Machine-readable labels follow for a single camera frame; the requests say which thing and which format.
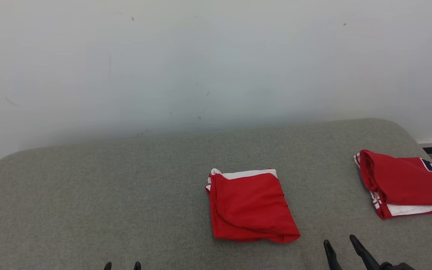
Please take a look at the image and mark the red shorts with white trim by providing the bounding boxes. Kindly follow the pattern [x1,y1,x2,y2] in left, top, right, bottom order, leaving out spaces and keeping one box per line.
[205,168,301,243]

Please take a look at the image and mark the grey fabric sofa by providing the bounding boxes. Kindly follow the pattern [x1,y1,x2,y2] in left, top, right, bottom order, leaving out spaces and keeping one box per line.
[0,118,432,270]

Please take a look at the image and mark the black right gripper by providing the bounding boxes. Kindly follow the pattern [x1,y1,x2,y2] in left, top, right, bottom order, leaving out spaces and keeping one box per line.
[323,235,416,270]

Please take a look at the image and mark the red jersey shirt with number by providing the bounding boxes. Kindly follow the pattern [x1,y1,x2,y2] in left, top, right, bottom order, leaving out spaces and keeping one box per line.
[354,149,432,220]

